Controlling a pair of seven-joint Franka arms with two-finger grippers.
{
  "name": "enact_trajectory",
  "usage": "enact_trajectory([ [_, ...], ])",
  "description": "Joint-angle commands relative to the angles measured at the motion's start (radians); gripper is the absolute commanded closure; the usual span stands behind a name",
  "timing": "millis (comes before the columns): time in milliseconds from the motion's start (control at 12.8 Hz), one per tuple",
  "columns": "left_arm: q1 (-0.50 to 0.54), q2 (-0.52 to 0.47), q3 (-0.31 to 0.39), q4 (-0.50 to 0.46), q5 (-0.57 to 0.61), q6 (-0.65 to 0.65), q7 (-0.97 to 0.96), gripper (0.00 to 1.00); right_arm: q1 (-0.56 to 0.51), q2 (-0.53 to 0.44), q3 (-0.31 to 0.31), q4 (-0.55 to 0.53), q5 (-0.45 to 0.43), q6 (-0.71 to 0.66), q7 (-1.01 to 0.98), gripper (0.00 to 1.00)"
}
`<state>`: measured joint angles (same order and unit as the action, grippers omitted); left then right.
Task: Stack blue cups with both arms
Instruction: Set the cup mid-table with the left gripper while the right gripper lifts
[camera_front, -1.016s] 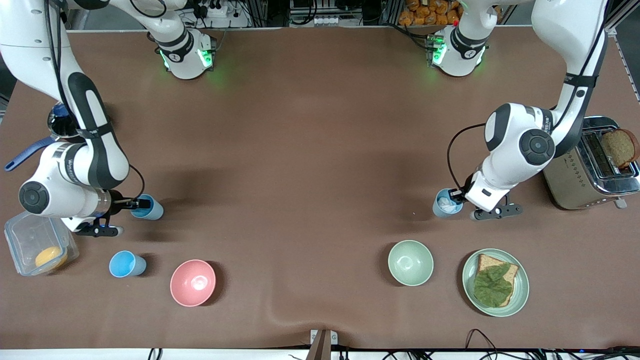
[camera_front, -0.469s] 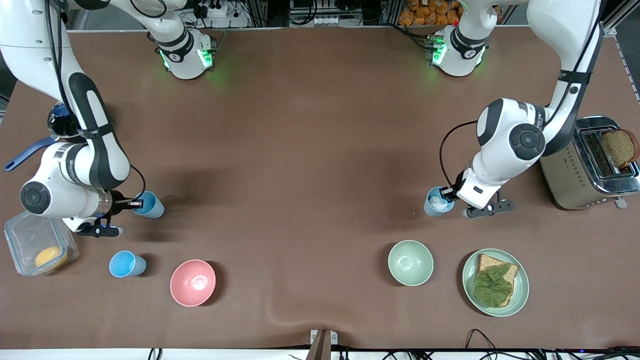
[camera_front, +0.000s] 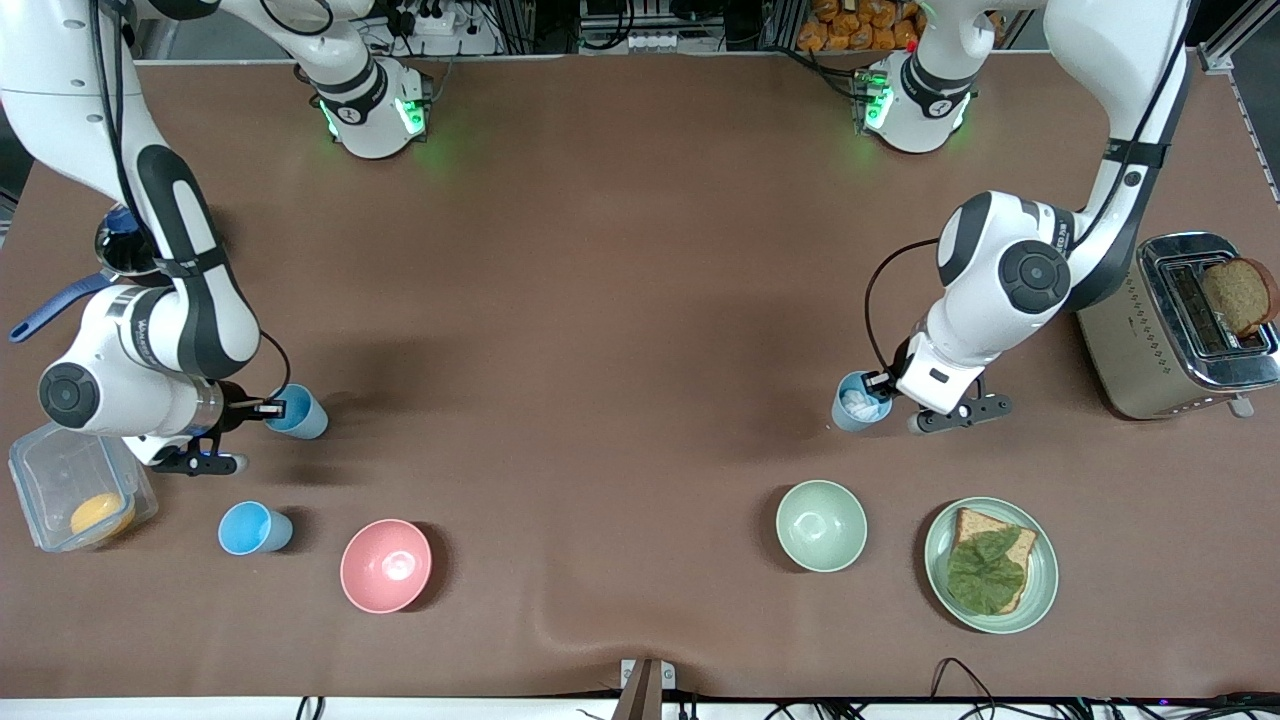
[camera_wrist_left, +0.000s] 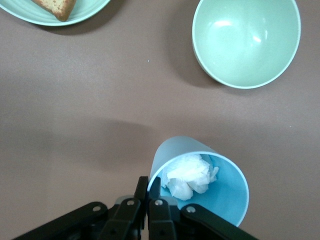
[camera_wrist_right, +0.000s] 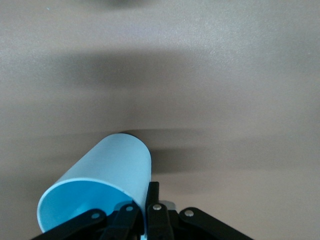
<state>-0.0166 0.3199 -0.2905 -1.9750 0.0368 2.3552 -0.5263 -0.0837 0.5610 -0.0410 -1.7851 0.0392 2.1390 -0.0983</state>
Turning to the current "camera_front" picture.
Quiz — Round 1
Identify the blue plastic cup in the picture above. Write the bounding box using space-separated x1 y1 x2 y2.
265 384 329 441
832 372 894 433
218 501 294 556

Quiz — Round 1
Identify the green ceramic bowl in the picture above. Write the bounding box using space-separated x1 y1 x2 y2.
776 480 869 573

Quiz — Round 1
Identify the brown bread slice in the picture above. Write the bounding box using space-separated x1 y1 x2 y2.
950 508 1038 614

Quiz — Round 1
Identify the orange fruit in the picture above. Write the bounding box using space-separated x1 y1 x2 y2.
70 493 136 541

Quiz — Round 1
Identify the clear blue-rimmed plastic container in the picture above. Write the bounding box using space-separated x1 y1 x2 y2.
10 422 159 553

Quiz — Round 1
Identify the pink plastic bowl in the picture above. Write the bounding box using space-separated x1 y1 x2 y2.
340 519 433 614

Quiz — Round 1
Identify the glass lid with blue knob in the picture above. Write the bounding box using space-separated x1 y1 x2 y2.
97 205 161 273

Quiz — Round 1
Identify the green lettuce leaf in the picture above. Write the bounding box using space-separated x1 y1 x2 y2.
946 528 1028 615

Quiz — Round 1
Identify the silver metal toaster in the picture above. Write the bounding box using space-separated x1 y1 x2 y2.
1077 232 1280 421

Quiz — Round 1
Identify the green ceramic plate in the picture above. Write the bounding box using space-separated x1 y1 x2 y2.
924 497 1059 634

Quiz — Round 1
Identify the bag of orange bread rolls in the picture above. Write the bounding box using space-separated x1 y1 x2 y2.
798 0 926 53

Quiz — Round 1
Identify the dark toast slice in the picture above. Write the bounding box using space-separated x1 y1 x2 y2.
1202 258 1280 338

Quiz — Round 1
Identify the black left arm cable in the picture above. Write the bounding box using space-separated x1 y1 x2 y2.
865 0 1196 376

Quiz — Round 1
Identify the dark saucepan with blue handle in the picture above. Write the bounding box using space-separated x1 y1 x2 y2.
10 205 166 343

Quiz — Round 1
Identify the black floor cable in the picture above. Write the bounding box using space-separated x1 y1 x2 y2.
930 657 1001 720

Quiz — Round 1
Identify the black base power cable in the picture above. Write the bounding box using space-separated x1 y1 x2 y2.
790 48 863 91

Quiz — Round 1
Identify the grey metal clamp bracket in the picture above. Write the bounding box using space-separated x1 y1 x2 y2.
620 658 677 720

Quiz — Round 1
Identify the aluminium frame profile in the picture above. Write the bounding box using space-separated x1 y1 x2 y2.
1195 0 1280 73

